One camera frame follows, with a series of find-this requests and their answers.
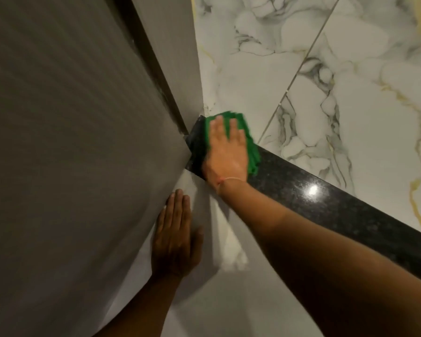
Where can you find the person's right hand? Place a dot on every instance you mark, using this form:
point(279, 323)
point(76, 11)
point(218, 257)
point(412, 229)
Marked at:
point(226, 157)

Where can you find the person's left hand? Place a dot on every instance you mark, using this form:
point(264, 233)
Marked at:
point(173, 247)

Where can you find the person's left thumb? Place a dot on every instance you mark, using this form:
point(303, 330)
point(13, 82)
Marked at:
point(197, 242)

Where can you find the person's left middle finger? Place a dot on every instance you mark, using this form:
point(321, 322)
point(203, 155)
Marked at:
point(179, 208)

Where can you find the person's left little finger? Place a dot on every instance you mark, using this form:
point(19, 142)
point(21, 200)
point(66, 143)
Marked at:
point(160, 222)

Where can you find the person's right fingers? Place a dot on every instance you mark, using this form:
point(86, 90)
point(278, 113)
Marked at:
point(220, 128)

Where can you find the green cleaning cloth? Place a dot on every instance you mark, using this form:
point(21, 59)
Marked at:
point(251, 150)

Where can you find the person's right forearm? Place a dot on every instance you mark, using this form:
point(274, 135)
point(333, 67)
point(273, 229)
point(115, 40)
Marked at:
point(319, 256)

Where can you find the person's left forearm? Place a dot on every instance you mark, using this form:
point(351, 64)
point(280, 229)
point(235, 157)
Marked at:
point(144, 308)

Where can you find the grey ribbed door panel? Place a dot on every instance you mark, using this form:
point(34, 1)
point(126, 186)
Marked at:
point(73, 154)

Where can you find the black granite ledge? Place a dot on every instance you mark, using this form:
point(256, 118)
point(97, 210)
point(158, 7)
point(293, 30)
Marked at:
point(336, 214)

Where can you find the dark brown door frame strip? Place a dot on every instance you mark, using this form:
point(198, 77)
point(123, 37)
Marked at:
point(154, 66)

